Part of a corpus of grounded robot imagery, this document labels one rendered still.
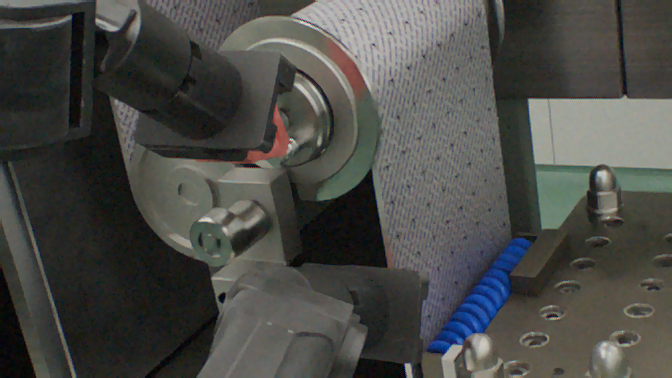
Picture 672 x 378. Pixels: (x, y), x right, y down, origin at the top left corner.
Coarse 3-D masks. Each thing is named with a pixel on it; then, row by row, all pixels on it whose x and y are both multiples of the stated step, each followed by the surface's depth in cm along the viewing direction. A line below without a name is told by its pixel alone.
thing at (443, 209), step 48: (480, 96) 98; (432, 144) 89; (480, 144) 98; (384, 192) 82; (432, 192) 90; (480, 192) 99; (384, 240) 84; (432, 240) 90; (480, 240) 99; (432, 288) 91; (432, 336) 91
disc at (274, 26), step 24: (264, 24) 80; (288, 24) 79; (312, 24) 78; (240, 48) 82; (312, 48) 79; (336, 48) 78; (360, 72) 78; (360, 96) 78; (360, 120) 79; (360, 144) 80; (360, 168) 81; (312, 192) 84; (336, 192) 83
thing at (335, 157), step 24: (264, 48) 80; (288, 48) 79; (312, 72) 79; (336, 72) 78; (336, 96) 79; (336, 120) 80; (336, 144) 81; (264, 168) 85; (288, 168) 84; (312, 168) 83; (336, 168) 82
